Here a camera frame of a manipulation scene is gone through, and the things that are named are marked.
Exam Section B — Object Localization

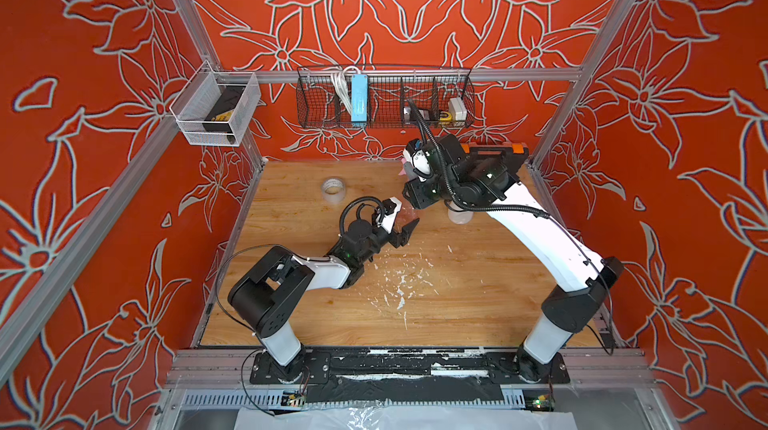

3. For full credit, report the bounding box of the white small box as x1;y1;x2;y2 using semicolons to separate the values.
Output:
448;97;468;127

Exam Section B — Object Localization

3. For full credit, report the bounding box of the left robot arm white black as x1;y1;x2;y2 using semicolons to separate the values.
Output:
213;196;420;383

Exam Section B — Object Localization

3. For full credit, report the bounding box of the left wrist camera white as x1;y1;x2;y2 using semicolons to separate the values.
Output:
378;197;402;234

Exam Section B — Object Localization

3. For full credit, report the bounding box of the black orange tool case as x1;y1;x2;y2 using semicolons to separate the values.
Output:
461;143;530;173

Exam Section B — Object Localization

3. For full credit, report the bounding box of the white spray bottle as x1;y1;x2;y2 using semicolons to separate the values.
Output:
447;203;474;225

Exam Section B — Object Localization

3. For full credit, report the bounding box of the black wire basket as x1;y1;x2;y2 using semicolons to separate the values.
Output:
296;65;476;129

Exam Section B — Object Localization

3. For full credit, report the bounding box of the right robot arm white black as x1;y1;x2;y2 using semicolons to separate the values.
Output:
403;102;624;383

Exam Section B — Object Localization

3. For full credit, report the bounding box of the light blue box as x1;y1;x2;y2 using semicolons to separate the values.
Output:
350;73;368;127

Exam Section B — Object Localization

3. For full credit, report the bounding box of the clear tape roll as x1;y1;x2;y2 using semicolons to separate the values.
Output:
321;178;347;205

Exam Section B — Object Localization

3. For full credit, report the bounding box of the clear plastic wall bin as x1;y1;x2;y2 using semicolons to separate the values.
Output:
170;61;261;148

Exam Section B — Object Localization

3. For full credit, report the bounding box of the transparent pink spray bottle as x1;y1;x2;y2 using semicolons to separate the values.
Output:
398;201;419;224

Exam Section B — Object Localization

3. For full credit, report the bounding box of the white cable bundle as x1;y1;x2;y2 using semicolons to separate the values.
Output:
331;68;355;116

